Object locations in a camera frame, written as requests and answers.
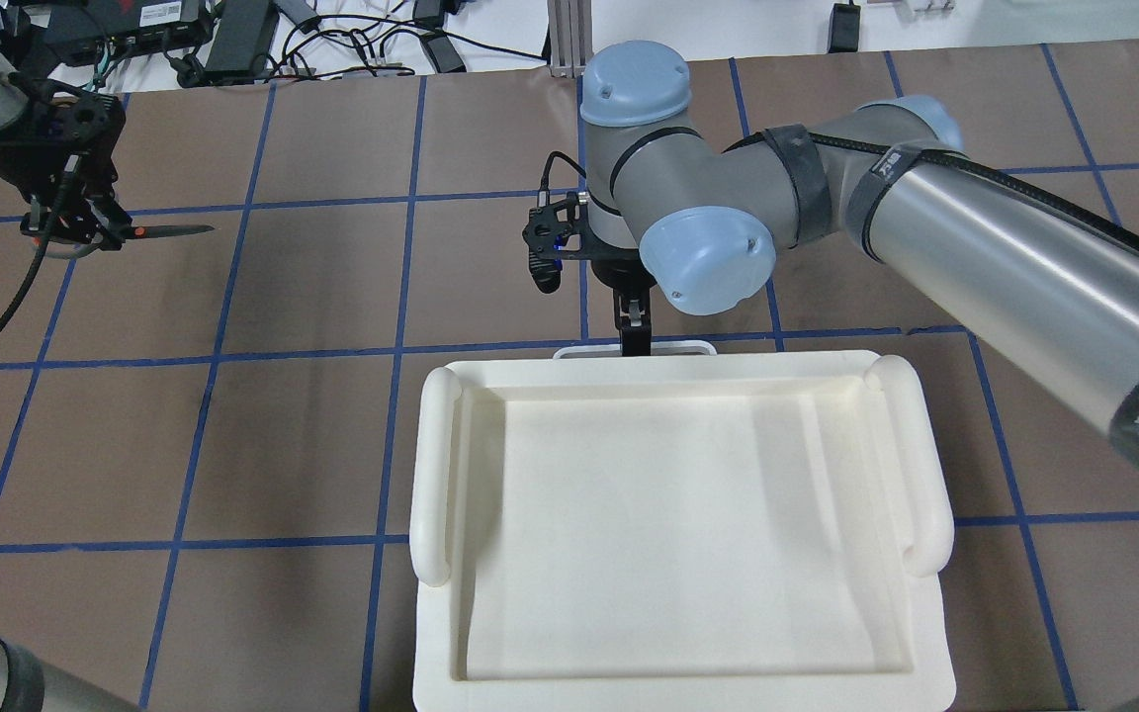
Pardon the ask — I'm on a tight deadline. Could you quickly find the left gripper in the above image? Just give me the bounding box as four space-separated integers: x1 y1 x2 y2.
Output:
21 188 131 256

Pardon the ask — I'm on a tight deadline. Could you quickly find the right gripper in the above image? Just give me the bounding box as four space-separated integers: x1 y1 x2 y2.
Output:
591 260 657 357

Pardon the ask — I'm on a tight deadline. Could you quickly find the white drawer handle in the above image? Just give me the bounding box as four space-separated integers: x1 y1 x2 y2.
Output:
552 339 718 360

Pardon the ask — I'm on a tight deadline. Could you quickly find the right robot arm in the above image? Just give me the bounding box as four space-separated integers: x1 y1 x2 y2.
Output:
579 41 1139 470

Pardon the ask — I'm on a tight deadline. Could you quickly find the white plastic tray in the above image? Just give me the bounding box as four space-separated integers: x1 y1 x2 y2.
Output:
408 350 954 711

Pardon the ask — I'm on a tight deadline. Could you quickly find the black power adapter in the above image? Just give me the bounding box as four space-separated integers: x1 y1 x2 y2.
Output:
827 1 860 54

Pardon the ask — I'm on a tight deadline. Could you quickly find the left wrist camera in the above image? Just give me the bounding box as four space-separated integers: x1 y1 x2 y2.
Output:
0 93 126 204

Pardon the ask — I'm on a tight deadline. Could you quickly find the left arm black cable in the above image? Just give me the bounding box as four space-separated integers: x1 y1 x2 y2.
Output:
0 158 87 377

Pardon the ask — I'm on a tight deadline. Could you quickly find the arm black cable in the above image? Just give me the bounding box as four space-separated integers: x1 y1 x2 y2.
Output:
0 158 87 377
808 129 1139 288

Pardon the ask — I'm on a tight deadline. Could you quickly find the aluminium frame post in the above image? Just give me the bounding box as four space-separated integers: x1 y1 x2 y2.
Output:
546 0 595 77

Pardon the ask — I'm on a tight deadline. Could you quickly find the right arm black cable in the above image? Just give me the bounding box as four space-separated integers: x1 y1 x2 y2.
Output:
808 129 1139 288

